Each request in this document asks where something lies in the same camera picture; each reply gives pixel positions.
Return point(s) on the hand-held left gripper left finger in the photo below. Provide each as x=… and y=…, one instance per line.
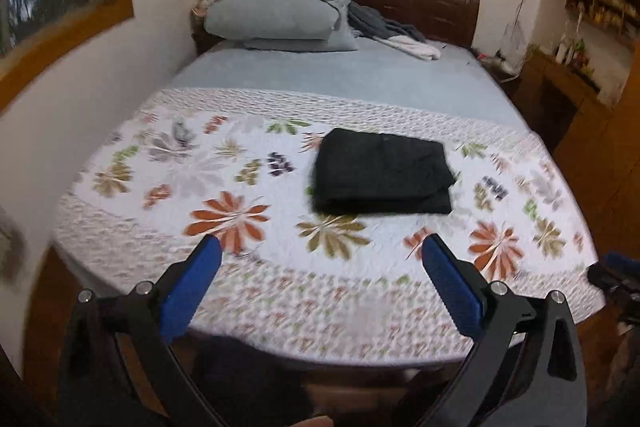
x=192, y=287

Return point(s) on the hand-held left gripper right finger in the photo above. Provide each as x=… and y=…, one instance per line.
x=450, y=287

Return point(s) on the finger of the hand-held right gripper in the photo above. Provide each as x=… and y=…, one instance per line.
x=617, y=279

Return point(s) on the black pants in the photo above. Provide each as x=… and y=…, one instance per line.
x=380, y=172

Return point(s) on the white floral quilt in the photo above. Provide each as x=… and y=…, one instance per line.
x=250, y=187

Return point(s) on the wooden desk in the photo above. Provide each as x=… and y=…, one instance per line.
x=570, y=107

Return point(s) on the dark wooden nightstand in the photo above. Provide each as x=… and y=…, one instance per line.
x=500, y=74

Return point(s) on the light blue bed sheet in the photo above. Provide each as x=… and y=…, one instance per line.
x=350, y=72

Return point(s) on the white cloth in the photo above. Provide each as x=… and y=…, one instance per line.
x=415, y=48

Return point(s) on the white plastic bag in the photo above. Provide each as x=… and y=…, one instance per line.
x=515, y=47

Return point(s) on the grey clothing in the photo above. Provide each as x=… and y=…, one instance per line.
x=372, y=24

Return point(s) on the dark wooden bed headboard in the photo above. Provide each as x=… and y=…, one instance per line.
x=425, y=2

